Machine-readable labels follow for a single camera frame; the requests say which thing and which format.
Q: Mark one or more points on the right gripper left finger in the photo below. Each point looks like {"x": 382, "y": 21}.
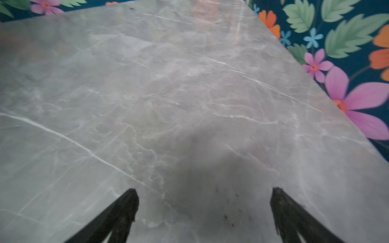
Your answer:
{"x": 113, "y": 223}

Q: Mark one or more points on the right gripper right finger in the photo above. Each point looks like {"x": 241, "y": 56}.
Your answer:
{"x": 294, "y": 224}

